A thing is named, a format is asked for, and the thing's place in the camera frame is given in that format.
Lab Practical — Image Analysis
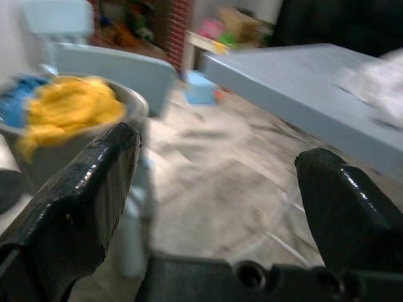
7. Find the green toy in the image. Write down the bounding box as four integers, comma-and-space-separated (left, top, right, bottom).
220, 31, 243, 48

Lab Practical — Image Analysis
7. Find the small white toy table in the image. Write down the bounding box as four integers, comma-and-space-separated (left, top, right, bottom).
185, 30, 230, 76

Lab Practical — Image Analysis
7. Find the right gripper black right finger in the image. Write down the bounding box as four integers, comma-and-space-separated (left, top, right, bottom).
294, 148, 403, 272

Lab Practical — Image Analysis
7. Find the light blue plastic stool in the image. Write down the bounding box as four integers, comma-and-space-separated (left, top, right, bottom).
184, 70, 218, 106

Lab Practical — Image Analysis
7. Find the grey laundry basket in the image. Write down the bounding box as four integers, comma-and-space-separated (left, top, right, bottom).
0, 72, 150, 202

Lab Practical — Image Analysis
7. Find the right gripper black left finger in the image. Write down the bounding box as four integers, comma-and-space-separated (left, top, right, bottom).
0, 121, 142, 302

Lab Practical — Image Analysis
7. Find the black television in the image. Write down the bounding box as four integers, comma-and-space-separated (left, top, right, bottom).
272, 0, 403, 57

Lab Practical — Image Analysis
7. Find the yellow garment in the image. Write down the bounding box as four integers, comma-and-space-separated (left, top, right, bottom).
18, 77, 127, 163

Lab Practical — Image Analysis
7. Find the pink toy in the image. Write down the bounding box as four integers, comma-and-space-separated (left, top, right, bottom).
201, 18, 226, 38

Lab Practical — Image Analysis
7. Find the cardboard box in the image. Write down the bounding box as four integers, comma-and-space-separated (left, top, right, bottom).
217, 8, 262, 42

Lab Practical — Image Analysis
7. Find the red brick pillar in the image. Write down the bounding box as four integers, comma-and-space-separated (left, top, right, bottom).
154, 0, 193, 73

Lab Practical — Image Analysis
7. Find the white garment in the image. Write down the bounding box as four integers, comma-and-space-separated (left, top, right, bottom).
336, 48, 403, 130

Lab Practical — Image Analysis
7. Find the light grey folding chair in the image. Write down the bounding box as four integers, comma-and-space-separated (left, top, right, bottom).
52, 42, 179, 279

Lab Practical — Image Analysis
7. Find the white folding table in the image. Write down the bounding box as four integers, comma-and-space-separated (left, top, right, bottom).
201, 43, 403, 183

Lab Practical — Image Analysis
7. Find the blue garment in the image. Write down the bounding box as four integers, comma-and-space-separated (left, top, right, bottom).
0, 77, 51, 128

